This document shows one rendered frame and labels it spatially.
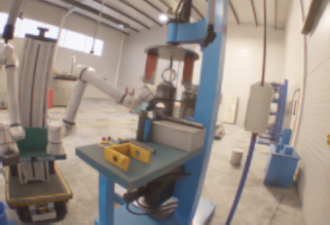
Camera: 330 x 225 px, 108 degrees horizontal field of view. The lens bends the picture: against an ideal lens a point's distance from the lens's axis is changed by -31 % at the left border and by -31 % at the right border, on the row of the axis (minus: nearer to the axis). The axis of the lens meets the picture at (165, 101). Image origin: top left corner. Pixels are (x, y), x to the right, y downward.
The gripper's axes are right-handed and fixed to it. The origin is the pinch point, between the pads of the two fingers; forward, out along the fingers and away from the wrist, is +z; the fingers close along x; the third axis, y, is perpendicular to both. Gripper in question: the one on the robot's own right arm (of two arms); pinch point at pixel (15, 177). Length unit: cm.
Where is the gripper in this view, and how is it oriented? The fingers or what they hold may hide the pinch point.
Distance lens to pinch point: 124.8
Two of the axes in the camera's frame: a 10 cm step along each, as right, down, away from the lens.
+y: -7.8, 2.7, 5.6
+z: 2.6, 9.6, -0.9
